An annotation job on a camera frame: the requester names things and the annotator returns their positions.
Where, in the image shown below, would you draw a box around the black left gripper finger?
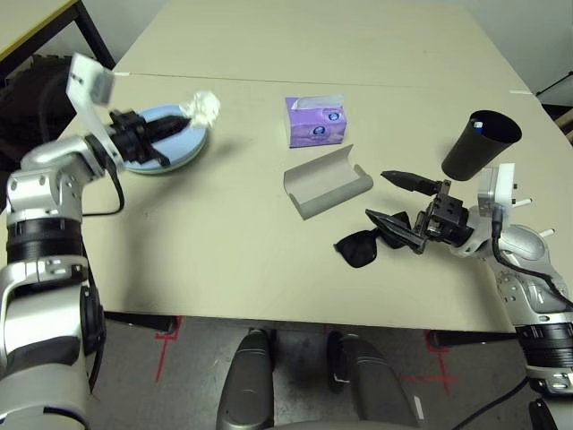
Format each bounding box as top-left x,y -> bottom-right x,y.
142,114 -> 193,135
147,129 -> 188,147

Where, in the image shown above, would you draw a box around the grey robot waist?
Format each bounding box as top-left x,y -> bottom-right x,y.
272,418 -> 377,430

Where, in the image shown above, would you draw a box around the black plastic cup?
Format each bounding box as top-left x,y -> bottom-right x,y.
440,109 -> 524,183

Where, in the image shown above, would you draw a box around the grey glasses case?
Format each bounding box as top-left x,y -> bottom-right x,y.
283,143 -> 374,221

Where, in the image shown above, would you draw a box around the black table foot bar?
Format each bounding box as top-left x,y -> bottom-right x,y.
102,311 -> 176,335
427,329 -> 518,349

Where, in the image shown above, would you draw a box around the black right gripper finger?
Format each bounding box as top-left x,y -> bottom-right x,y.
363,208 -> 425,253
380,169 -> 439,195

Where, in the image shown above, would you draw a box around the wooden frame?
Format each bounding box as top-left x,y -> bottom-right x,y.
554,105 -> 573,135

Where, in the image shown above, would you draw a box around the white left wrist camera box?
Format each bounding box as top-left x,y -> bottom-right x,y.
65,52 -> 123,170

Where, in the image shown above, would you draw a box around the purple tissue pack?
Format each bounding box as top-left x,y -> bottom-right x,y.
285,93 -> 348,150

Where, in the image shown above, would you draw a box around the green plastic plate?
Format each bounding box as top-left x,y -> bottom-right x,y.
127,133 -> 210,176

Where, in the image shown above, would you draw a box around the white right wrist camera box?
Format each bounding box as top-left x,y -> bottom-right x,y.
451,163 -> 516,259

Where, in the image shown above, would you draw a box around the black tripod stand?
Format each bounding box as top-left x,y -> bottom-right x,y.
535,69 -> 573,98

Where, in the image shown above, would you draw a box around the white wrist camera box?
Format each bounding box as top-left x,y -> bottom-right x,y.
451,163 -> 516,259
65,52 -> 123,170

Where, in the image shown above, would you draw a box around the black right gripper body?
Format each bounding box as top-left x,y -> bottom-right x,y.
413,178 -> 475,255

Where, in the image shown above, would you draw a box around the white tissue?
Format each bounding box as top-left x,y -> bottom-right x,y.
178,89 -> 222,131

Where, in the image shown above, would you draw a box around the side table with black frame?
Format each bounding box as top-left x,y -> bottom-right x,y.
0,0 -> 115,73

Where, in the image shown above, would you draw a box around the black foam mats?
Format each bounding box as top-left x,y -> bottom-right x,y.
0,53 -> 90,171

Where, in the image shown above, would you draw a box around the black sunglasses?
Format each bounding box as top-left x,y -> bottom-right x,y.
334,210 -> 413,270

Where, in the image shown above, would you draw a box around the grey robot right leg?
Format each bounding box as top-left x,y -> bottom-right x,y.
326,330 -> 422,430

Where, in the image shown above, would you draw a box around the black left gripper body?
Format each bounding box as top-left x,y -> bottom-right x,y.
108,107 -> 172,168

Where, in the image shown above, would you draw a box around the blue plastic plate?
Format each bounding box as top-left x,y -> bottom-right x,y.
119,104 -> 209,170

